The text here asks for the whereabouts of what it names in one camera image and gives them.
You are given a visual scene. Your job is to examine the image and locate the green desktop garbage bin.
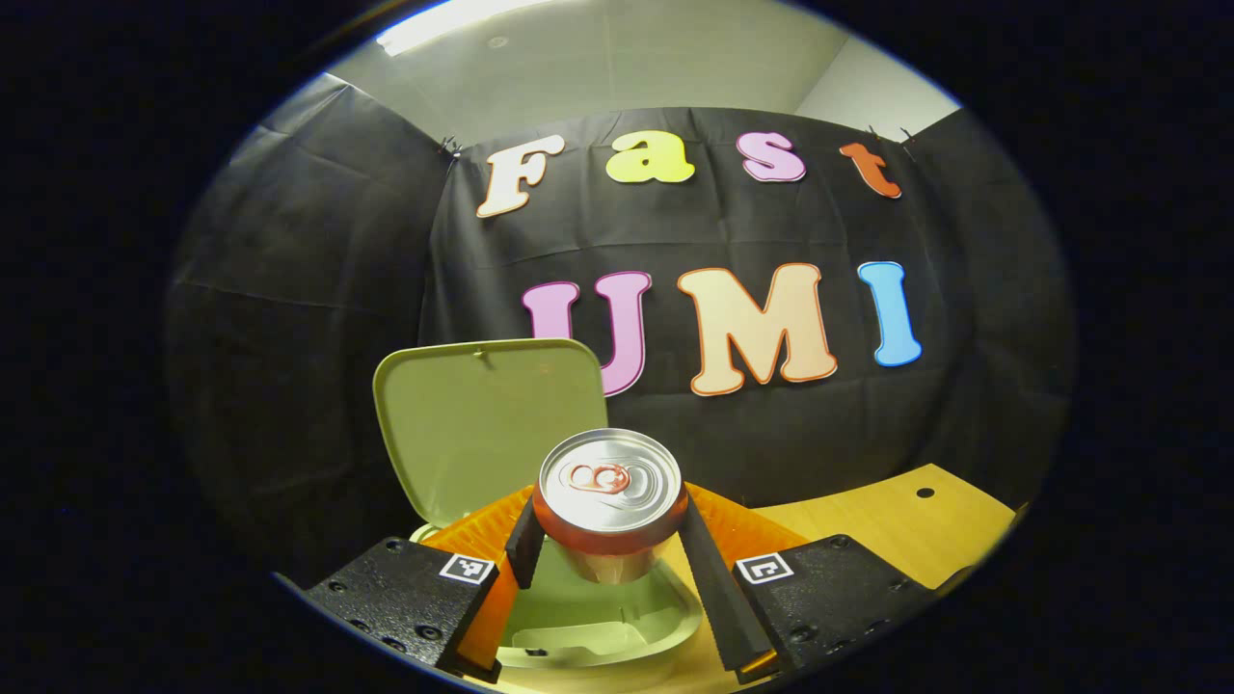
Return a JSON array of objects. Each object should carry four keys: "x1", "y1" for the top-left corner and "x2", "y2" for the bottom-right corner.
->
[{"x1": 372, "y1": 337, "x2": 705, "y2": 693}]

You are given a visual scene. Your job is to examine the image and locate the black backdrop cloth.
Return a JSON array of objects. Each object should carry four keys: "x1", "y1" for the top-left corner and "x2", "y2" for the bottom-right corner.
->
[{"x1": 164, "y1": 72, "x2": 1076, "y2": 579}]

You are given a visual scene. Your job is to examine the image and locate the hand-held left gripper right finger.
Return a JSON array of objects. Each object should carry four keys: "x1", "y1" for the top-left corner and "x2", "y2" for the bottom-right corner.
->
[{"x1": 675, "y1": 482, "x2": 941, "y2": 685}]

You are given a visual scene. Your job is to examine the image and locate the red pop can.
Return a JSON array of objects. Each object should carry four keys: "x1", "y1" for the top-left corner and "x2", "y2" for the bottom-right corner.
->
[{"x1": 532, "y1": 428, "x2": 690, "y2": 585}]

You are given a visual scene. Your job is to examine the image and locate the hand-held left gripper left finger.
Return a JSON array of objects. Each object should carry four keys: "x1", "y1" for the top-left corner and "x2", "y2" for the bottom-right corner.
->
[{"x1": 304, "y1": 485, "x2": 546, "y2": 685}]

